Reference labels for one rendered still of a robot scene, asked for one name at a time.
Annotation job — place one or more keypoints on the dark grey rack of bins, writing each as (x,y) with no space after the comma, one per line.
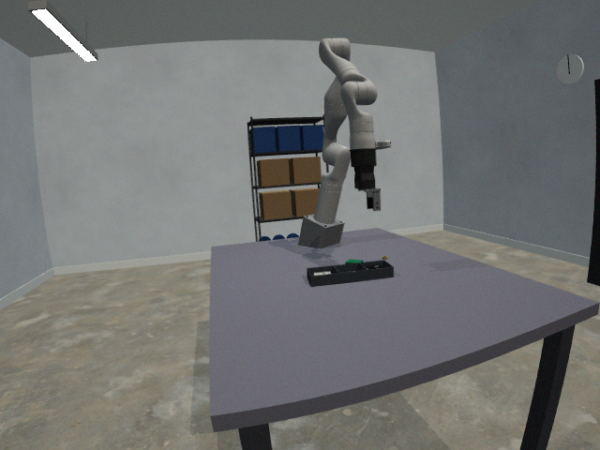
(331,279)

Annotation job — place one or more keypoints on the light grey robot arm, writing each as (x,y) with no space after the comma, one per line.
(356,89)

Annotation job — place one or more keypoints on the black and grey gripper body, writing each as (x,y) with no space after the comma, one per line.
(363,157)

